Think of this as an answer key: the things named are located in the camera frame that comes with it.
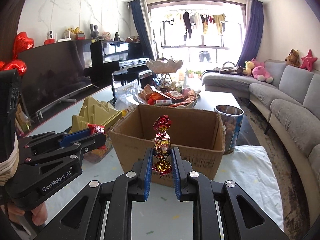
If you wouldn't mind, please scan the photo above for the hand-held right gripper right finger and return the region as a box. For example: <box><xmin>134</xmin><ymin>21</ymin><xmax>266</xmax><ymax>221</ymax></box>
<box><xmin>171</xmin><ymin>146</ymin><xmax>290</xmax><ymax>240</ymax></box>

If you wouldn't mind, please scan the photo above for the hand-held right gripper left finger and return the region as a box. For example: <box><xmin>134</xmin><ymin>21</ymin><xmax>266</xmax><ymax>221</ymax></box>
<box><xmin>32</xmin><ymin>147</ymin><xmax>153</xmax><ymax>240</ymax></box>

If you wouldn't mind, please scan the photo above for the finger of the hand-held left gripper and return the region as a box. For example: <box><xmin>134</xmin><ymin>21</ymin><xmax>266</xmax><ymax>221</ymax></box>
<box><xmin>25</xmin><ymin>132</ymin><xmax>107</xmax><ymax>167</ymax></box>
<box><xmin>24</xmin><ymin>129</ymin><xmax>92</xmax><ymax>153</ymax></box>

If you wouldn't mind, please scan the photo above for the small red candy packet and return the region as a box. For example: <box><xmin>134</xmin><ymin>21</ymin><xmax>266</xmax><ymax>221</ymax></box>
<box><xmin>87</xmin><ymin>124</ymin><xmax>106</xmax><ymax>140</ymax></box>

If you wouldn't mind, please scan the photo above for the red gold candy strip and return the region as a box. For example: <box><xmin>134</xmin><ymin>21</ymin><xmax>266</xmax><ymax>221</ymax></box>
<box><xmin>152</xmin><ymin>115</ymin><xmax>173</xmax><ymax>179</ymax></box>

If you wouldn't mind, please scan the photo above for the cardboard box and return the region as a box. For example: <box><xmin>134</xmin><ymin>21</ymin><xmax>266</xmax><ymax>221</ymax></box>
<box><xmin>109</xmin><ymin>104</ymin><xmax>227</xmax><ymax>188</ymax></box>

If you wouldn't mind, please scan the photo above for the person's left hand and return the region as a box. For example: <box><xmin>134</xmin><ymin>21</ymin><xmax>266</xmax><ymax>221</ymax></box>
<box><xmin>31</xmin><ymin>201</ymin><xmax>48</xmax><ymax>227</ymax></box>

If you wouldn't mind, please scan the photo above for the gold mountain-shaped container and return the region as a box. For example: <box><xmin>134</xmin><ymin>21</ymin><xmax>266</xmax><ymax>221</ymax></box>
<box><xmin>69</xmin><ymin>96</ymin><xmax>123</xmax><ymax>134</ymax></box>

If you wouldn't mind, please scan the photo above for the flat screen television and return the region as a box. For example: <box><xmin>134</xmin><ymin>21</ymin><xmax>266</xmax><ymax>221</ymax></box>
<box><xmin>16</xmin><ymin>40</ymin><xmax>94</xmax><ymax>117</ymax></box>

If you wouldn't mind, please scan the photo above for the clear plastic nut jar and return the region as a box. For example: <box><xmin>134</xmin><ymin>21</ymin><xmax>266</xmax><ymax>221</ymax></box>
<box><xmin>214</xmin><ymin>105</ymin><xmax>244</xmax><ymax>155</ymax></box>

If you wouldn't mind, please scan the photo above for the white cloth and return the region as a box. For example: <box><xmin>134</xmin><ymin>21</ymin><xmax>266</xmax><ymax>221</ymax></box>
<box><xmin>217</xmin><ymin>145</ymin><xmax>284</xmax><ymax>230</ymax></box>

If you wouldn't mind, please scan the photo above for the black piano bench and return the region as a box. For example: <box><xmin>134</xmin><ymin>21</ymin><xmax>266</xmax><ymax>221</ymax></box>
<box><xmin>113</xmin><ymin>67</ymin><xmax>153</xmax><ymax>88</ymax></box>

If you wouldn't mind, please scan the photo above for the pile of assorted snack packets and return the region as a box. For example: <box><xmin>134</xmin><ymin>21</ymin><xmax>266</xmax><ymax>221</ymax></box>
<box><xmin>139</xmin><ymin>85</ymin><xmax>199</xmax><ymax>107</ymax></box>

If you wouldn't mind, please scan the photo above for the black upright piano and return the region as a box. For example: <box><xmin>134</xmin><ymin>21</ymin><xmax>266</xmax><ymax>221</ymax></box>
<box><xmin>90</xmin><ymin>39</ymin><xmax>150</xmax><ymax>85</ymax></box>

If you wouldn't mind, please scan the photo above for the red heart foil balloon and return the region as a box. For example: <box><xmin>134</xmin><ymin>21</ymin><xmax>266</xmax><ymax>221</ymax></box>
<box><xmin>12</xmin><ymin>32</ymin><xmax>34</xmax><ymax>55</ymax></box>
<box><xmin>0</xmin><ymin>59</ymin><xmax>27</xmax><ymax>77</ymax></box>

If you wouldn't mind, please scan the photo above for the white two-tier shell tray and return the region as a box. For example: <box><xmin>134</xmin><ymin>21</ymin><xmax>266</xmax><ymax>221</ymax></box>
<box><xmin>139</xmin><ymin>58</ymin><xmax>200</xmax><ymax>108</ymax></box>

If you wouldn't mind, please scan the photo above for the patterned floor rug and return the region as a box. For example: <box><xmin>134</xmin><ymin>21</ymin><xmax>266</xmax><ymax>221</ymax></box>
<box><xmin>235</xmin><ymin>96</ymin><xmax>309</xmax><ymax>230</ymax></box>

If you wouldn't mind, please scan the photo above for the beige handbag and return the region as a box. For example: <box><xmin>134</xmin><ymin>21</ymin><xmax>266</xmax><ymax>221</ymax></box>
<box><xmin>219</xmin><ymin>61</ymin><xmax>244</xmax><ymax>75</ymax></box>

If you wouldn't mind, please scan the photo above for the blue curtain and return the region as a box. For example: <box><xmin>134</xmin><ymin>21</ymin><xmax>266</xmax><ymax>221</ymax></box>
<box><xmin>129</xmin><ymin>0</ymin><xmax>155</xmax><ymax>60</ymax></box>
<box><xmin>236</xmin><ymin>0</ymin><xmax>264</xmax><ymax>67</ymax></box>

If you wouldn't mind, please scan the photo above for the grey sectional sofa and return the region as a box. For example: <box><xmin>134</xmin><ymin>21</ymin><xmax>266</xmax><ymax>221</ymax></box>
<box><xmin>201</xmin><ymin>59</ymin><xmax>320</xmax><ymax>198</ymax></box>

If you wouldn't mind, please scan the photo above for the yellow plush toy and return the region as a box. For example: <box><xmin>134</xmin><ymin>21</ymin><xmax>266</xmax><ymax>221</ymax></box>
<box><xmin>243</xmin><ymin>60</ymin><xmax>254</xmax><ymax>76</ymax></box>

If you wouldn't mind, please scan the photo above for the pink plush toy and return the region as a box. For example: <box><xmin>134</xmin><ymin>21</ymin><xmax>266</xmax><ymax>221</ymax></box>
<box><xmin>251</xmin><ymin>58</ymin><xmax>274</xmax><ymax>83</ymax></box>

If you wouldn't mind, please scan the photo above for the row of hanging laundry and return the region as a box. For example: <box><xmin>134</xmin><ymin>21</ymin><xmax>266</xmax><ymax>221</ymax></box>
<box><xmin>164</xmin><ymin>11</ymin><xmax>227</xmax><ymax>40</ymax></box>

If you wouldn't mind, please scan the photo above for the brown plush toy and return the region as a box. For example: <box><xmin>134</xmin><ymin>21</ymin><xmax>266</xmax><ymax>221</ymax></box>
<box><xmin>285</xmin><ymin>49</ymin><xmax>300</xmax><ymax>67</ymax></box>

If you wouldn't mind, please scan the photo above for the star-shaped plush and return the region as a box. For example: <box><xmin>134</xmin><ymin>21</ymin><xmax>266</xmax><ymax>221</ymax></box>
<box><xmin>300</xmin><ymin>49</ymin><xmax>318</xmax><ymax>72</ymax></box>

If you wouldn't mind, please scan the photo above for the white home camera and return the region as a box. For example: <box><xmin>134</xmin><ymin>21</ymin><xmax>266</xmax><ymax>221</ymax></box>
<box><xmin>44</xmin><ymin>29</ymin><xmax>56</xmax><ymax>45</ymax></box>

